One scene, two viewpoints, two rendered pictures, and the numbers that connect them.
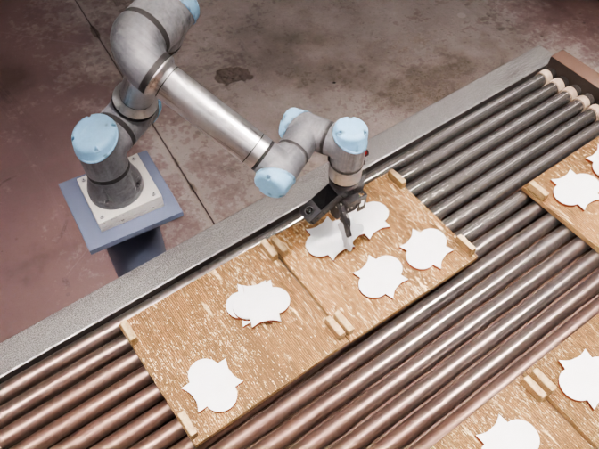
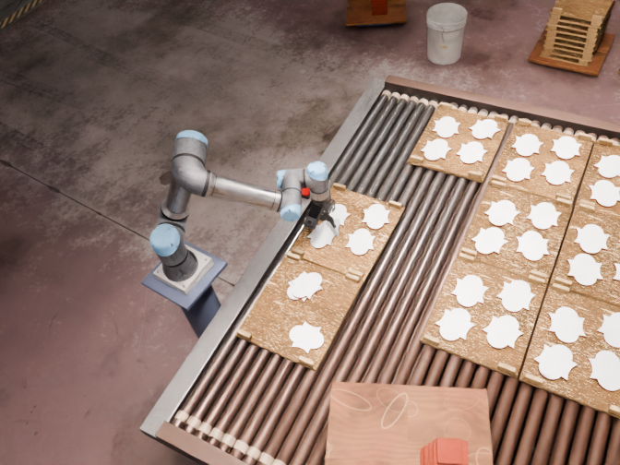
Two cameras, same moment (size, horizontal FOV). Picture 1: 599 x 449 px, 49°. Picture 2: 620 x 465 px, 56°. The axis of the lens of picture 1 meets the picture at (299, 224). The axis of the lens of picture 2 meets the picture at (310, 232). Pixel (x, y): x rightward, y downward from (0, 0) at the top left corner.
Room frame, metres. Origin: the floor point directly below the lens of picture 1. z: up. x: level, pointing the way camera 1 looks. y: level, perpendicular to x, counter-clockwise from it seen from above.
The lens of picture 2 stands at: (-0.47, 0.41, 2.88)
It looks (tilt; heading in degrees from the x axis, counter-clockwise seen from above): 51 degrees down; 343
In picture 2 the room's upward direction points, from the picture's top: 11 degrees counter-clockwise
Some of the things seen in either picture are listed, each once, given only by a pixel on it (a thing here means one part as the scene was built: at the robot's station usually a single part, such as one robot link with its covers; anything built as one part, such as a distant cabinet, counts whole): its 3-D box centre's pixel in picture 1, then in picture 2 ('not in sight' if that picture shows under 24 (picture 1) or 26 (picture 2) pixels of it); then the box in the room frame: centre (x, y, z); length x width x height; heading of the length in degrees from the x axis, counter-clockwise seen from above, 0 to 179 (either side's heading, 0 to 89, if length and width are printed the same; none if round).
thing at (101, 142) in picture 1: (101, 145); (168, 243); (1.15, 0.51, 1.08); 0.13 x 0.12 x 0.14; 154
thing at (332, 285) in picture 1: (371, 249); (347, 231); (0.94, -0.19, 0.93); 0.41 x 0.35 x 0.02; 126
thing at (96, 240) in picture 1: (147, 279); (209, 321); (1.15, 0.51, 0.44); 0.38 x 0.38 x 0.87; 31
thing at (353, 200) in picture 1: (344, 191); (322, 204); (0.98, -0.10, 1.11); 0.09 x 0.08 x 0.12; 126
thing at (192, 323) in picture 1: (233, 334); (300, 308); (0.70, 0.15, 0.93); 0.41 x 0.35 x 0.02; 127
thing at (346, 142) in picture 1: (348, 144); (316, 177); (0.98, -0.10, 1.27); 0.09 x 0.08 x 0.11; 64
